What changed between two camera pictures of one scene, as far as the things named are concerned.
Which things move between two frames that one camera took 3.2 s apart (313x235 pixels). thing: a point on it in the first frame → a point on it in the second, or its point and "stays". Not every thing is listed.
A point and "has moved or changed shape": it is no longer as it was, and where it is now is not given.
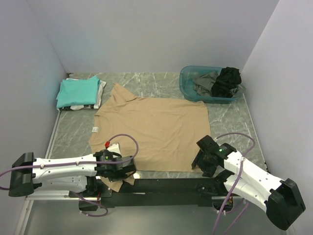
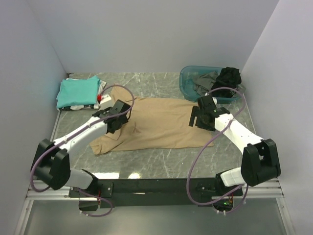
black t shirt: [227, 80] stays
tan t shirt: [169, 133] has moved or changed shape
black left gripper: [121, 176] → [124, 120]
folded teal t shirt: [78, 92] stays
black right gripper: [209, 171] → [195, 112]
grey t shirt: [203, 82] stays
